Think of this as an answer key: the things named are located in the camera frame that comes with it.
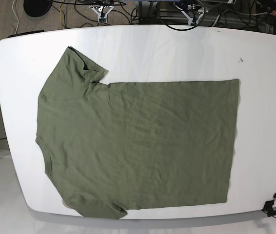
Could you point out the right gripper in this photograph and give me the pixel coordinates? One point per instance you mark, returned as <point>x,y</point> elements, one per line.
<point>102,12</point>

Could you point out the olive green T-shirt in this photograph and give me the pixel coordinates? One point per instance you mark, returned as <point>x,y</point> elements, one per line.
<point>110,148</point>

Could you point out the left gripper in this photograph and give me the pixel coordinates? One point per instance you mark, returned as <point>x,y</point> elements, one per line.
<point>194,16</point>

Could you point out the aluminium frame rail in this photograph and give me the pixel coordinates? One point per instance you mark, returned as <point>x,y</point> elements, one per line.
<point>169,11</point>

